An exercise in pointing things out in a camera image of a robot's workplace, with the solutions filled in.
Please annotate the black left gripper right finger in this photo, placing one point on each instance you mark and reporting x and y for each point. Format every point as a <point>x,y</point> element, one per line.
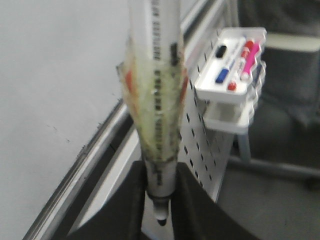
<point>195,216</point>

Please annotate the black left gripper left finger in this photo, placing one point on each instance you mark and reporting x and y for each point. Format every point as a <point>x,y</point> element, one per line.
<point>120,218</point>

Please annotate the white whiteboard marker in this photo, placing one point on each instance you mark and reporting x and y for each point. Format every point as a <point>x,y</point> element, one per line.
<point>155,55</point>

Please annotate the white whiteboard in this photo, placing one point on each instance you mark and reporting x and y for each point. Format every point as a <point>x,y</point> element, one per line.
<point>58,84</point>

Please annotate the white perforated pegboard panel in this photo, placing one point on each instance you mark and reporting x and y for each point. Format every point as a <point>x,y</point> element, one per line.
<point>204,151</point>

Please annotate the small red cap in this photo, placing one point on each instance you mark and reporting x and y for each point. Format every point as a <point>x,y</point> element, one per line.
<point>232,86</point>

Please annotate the white upper plastic tray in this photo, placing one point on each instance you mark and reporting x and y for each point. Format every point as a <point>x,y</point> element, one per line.
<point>205,86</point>

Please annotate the white plastic tray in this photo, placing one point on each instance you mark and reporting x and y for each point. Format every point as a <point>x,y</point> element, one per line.
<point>205,86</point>
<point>236,118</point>

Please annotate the white lower plastic tray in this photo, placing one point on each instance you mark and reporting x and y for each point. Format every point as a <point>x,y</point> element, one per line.
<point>236,118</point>

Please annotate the blue capped marker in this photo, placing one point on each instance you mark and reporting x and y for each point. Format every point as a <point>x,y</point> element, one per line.
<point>232,52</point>

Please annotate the pink highlighter marker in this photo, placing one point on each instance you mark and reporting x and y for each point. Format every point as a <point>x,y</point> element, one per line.
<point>250,62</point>

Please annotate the black marker cap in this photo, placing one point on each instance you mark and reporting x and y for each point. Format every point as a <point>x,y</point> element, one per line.
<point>220,51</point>

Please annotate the red capped marker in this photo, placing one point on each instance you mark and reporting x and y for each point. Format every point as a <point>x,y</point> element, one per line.
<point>243,56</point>

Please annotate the aluminium whiteboard tray rail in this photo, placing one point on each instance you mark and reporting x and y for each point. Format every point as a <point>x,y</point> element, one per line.
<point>63,197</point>

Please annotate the white metal stand frame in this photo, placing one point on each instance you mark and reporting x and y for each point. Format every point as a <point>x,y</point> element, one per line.
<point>120,168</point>

